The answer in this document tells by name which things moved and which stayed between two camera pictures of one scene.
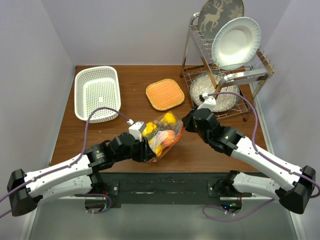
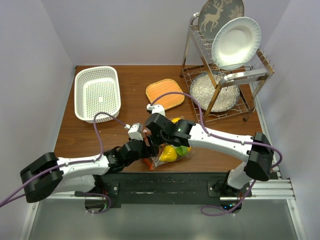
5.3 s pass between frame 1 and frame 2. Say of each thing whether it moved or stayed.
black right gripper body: moved
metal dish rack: stayed
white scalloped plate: stayed
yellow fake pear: moved
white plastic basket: stayed
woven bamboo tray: stayed
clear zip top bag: moved
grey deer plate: stayed
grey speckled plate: stayed
